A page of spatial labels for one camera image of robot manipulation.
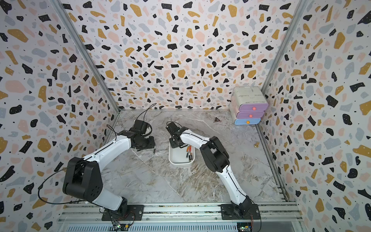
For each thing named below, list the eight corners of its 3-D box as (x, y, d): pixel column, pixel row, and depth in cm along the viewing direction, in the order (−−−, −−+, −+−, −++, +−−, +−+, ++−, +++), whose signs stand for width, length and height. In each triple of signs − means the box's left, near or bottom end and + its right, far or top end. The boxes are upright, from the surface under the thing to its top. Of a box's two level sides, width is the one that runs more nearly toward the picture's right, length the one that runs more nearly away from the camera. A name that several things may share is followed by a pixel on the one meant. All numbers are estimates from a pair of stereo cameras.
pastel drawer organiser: (233, 127, 114) (240, 105, 96) (228, 108, 128) (234, 86, 110) (258, 127, 114) (270, 105, 96) (251, 108, 128) (260, 86, 110)
